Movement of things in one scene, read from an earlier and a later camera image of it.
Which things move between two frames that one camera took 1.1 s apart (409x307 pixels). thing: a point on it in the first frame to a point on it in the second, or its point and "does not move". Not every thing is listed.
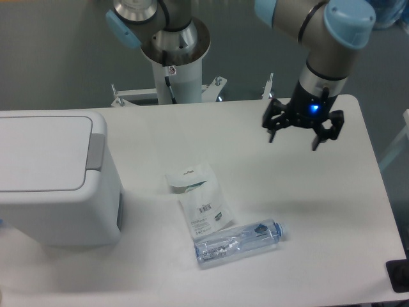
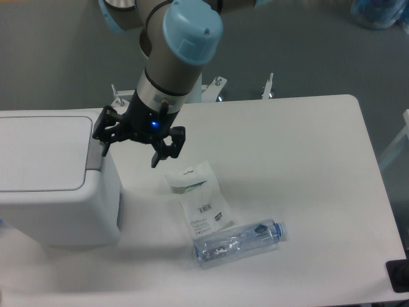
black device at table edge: [398, 270] does not move
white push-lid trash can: [59, 185] does not move
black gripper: [307, 108] to [143, 124]
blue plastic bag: [388, 13] does not move
